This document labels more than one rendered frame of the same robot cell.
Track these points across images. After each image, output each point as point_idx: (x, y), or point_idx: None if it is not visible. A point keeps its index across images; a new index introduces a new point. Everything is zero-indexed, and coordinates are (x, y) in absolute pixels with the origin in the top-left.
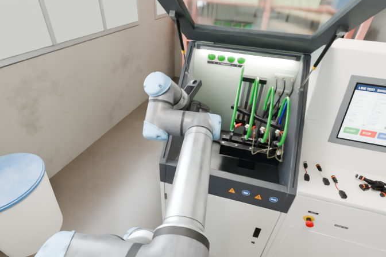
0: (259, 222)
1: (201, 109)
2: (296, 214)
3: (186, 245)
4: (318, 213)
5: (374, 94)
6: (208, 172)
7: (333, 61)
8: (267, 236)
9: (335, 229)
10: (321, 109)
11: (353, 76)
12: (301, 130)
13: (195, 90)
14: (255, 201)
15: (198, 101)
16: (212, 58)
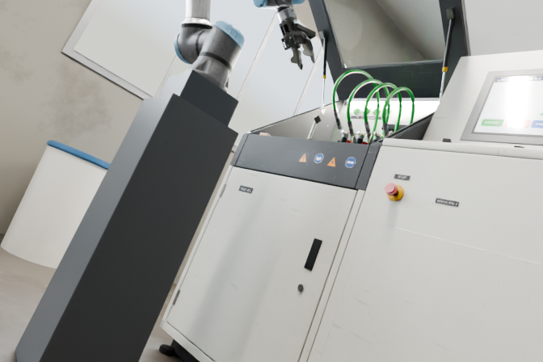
0: (323, 222)
1: (305, 44)
2: (378, 188)
3: None
4: (409, 177)
5: (519, 82)
6: None
7: (467, 65)
8: (328, 263)
9: (439, 212)
10: (452, 106)
11: (490, 71)
12: (422, 121)
13: (306, 28)
14: (327, 171)
15: (304, 32)
16: (356, 112)
